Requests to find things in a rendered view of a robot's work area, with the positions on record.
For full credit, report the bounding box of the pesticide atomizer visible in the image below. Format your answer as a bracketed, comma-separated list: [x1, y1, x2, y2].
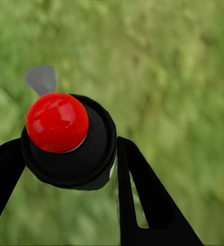
[21, 65, 118, 191]

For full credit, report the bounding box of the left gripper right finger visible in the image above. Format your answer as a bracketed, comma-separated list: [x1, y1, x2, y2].
[116, 137, 204, 246]

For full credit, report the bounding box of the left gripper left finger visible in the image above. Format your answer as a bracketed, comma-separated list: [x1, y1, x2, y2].
[0, 138, 27, 216]

